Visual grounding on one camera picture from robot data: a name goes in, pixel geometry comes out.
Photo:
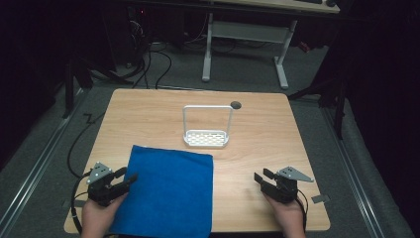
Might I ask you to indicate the blue cloth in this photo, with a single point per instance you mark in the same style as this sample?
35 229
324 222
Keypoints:
168 193

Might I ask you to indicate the white desk frame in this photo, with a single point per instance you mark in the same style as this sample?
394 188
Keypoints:
244 46

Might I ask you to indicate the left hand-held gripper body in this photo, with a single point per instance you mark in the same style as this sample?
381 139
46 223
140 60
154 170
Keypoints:
100 186

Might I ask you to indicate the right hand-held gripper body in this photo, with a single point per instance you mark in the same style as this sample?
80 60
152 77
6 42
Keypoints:
284 186

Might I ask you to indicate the grey tape piece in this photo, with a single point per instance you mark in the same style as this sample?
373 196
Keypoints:
78 203
320 198

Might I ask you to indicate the black stand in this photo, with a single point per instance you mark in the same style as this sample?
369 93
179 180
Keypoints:
84 79
325 95

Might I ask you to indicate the person's left hand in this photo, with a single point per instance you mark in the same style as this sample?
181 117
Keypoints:
99 216

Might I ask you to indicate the person's right hand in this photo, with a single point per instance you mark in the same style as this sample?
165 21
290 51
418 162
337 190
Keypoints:
287 216

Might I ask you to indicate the metal floor rail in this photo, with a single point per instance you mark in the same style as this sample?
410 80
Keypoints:
38 165
355 175

